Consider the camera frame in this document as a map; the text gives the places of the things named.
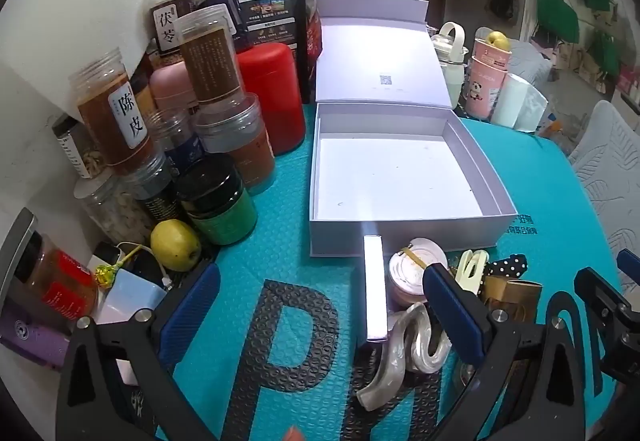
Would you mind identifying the gold foil lollipop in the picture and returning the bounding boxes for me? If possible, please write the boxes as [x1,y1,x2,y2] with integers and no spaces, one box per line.
[95,243,146,289]

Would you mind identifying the teal bubble mat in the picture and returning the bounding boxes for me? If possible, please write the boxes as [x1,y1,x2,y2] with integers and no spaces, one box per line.
[155,118,626,441]

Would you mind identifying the grey metal frame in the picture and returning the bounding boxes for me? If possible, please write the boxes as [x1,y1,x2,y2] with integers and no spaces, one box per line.
[0,208,38,307]

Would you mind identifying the grey cushion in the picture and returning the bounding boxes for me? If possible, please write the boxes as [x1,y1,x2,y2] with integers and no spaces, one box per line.
[507,40,553,87]

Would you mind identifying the seed jar striped label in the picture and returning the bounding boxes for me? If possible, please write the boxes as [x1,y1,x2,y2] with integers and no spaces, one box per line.
[52,114,108,179]

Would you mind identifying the jar with red label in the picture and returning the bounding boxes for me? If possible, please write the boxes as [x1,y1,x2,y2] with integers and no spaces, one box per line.
[10,231,101,322]

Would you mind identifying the pink panda paper cup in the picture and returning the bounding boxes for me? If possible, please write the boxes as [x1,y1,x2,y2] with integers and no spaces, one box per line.
[472,27,513,72]
[462,55,508,122]

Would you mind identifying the pink slim cosmetic box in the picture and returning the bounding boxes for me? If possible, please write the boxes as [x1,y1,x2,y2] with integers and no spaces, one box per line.
[362,233,388,344]

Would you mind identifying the black polka-dot scrunchie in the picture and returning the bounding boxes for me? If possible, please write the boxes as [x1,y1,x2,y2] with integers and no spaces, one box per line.
[487,253,529,279]

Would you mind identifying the clear jar brown peel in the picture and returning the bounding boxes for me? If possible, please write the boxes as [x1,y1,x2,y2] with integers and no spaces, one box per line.
[67,47,156,174]

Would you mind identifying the white gift box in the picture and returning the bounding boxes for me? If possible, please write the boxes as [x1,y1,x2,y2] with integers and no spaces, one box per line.
[307,0,519,258]

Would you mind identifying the gold window box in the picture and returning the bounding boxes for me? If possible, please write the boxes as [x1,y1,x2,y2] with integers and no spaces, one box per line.
[480,273,543,322]

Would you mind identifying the red canister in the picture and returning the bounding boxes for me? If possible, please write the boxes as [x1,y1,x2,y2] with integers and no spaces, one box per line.
[235,42,307,157]

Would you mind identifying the pearly wavy hair clip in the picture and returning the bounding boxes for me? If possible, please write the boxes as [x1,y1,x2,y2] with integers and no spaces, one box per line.
[356,303,453,413]

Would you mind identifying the dark jar green label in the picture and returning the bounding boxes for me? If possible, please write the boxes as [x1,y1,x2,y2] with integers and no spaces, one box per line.
[176,154,258,246]

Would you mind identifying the clear jar pale nuts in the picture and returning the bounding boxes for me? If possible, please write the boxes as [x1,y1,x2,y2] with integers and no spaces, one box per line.
[74,171,156,244]

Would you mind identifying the yellow-green fruit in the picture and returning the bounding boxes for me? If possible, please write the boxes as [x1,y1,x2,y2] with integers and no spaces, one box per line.
[150,220,202,272]

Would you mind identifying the pink round case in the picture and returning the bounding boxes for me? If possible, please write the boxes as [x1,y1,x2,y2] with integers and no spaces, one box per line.
[389,253,433,312]
[407,237,449,272]

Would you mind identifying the pink canister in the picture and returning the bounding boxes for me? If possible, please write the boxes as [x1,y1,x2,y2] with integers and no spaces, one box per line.
[149,61,198,114]

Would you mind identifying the cream claw hair clip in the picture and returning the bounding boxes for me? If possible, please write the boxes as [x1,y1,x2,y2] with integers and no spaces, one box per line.
[454,248,490,294]

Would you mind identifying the purple case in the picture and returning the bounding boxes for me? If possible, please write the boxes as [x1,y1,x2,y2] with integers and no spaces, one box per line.
[0,308,76,369]

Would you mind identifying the clear jar white label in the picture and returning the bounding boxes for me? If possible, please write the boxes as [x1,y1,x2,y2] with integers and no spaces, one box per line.
[146,0,197,54]

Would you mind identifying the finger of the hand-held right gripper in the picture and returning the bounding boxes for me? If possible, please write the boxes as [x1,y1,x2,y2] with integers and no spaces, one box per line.
[616,248,640,283]
[574,267,640,384]

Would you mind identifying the small jar blue label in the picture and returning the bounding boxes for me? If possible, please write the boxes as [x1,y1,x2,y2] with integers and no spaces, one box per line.
[147,107,206,172]

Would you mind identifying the tall jar brown label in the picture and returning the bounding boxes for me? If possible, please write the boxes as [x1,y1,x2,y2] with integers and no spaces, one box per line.
[175,4,246,107]

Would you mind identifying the clear jar black label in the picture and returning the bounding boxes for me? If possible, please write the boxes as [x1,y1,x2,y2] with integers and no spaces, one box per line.
[122,148,183,227]

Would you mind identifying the red packet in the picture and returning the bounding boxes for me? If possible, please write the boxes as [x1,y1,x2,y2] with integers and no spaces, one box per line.
[305,4,326,67]

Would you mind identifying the pale green bottle white handle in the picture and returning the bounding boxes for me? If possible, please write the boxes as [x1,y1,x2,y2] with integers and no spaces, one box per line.
[430,21,470,109]

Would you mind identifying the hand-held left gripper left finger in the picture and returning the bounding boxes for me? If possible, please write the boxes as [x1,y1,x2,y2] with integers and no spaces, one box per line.
[55,262,222,441]

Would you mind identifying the black device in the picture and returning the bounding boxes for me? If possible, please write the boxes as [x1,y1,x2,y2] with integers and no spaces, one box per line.
[117,248,168,289]

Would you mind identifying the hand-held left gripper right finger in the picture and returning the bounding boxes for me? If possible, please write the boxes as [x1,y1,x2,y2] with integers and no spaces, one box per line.
[422,263,601,441]

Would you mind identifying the black food pouch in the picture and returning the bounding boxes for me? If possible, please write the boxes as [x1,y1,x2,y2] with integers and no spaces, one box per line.
[230,0,313,104]

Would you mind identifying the light blue power bank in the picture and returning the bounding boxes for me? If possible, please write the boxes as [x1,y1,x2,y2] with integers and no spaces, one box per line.
[95,268,168,327]

